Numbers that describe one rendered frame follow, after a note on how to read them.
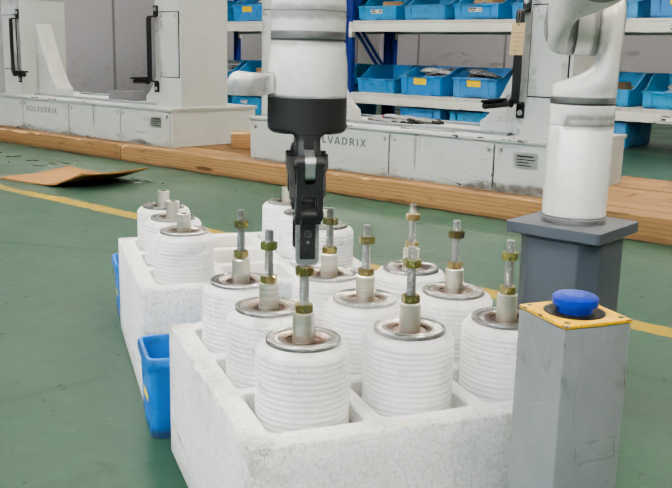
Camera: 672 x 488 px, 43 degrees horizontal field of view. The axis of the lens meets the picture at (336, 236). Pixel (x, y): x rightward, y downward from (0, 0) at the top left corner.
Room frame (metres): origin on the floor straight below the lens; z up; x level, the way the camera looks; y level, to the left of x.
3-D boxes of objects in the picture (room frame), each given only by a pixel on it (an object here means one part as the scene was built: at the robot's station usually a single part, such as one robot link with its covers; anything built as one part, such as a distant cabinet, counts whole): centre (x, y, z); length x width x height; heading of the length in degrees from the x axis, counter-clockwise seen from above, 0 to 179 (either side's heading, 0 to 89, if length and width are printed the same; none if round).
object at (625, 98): (5.70, -1.81, 0.36); 0.50 x 0.38 x 0.21; 140
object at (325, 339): (0.82, 0.03, 0.25); 0.08 x 0.08 x 0.01
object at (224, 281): (1.04, 0.12, 0.25); 0.08 x 0.08 x 0.01
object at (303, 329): (0.82, 0.03, 0.26); 0.02 x 0.02 x 0.03
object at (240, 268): (1.04, 0.12, 0.26); 0.02 x 0.02 x 0.03
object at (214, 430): (0.98, -0.04, 0.09); 0.39 x 0.39 x 0.18; 22
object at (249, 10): (7.72, 0.65, 0.90); 0.50 x 0.38 x 0.21; 141
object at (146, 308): (1.49, 0.17, 0.09); 0.39 x 0.39 x 0.18; 19
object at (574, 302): (0.73, -0.21, 0.32); 0.04 x 0.04 x 0.02
